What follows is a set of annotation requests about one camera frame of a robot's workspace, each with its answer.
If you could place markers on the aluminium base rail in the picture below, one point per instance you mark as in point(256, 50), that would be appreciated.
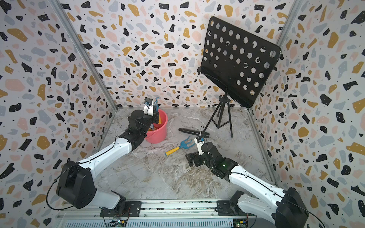
point(177, 213)

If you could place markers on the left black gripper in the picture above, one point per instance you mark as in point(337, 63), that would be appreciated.
point(155, 118)

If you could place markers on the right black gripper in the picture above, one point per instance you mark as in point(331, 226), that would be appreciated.
point(189, 160)

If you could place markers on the green circuit board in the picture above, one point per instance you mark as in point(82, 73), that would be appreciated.
point(118, 223)
point(240, 223)

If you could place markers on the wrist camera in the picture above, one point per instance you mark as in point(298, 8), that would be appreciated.
point(148, 106)
point(199, 141)

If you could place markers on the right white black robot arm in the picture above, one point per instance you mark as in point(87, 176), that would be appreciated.
point(283, 208)

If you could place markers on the left green circuit board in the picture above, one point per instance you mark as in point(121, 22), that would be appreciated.
point(118, 223)

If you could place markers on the black microphone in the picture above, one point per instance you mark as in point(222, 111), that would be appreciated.
point(194, 132)

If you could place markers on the pink plastic bucket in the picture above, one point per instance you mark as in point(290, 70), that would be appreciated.
point(159, 134)

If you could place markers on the blue rake yellow handle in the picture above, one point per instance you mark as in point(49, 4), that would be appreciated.
point(185, 144)

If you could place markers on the right green circuit board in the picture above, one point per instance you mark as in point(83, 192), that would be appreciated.
point(240, 223)

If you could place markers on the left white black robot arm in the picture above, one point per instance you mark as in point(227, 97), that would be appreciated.
point(76, 182)

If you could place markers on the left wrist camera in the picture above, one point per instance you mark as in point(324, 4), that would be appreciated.
point(148, 106)

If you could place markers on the black perforated music stand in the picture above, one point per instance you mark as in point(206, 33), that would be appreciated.
point(237, 62)

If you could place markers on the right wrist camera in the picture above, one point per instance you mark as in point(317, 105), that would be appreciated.
point(199, 141)

